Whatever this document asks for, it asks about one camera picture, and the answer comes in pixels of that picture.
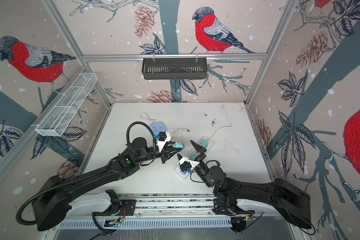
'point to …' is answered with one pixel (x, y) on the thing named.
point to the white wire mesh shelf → (57, 118)
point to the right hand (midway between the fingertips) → (186, 148)
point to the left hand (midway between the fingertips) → (179, 147)
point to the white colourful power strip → (183, 174)
